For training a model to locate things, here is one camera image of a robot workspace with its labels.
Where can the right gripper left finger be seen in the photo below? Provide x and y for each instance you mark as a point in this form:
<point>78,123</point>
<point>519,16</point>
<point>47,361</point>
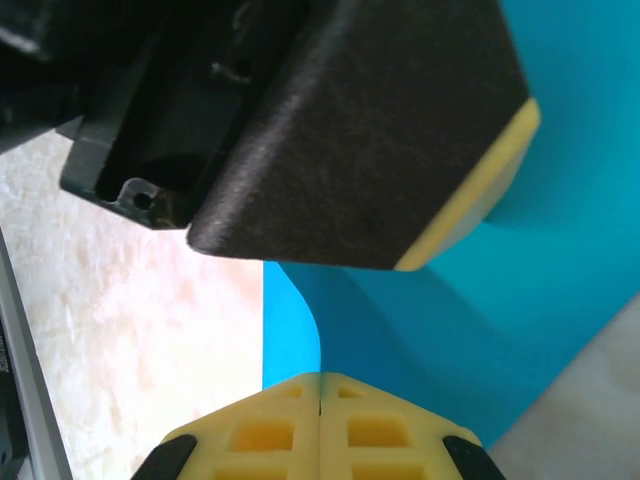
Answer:
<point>260,440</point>

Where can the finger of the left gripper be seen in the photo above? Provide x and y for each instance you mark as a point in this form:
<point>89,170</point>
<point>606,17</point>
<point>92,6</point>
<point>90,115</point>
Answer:
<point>365,140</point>

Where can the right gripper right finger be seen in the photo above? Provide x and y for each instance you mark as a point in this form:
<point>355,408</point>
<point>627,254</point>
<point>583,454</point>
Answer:
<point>390,440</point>

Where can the blue cloth square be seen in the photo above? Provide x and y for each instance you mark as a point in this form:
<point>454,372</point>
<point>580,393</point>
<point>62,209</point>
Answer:
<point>500,310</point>

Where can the aluminium rail frame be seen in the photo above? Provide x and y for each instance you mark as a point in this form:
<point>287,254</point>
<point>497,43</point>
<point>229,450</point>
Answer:
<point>35,375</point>

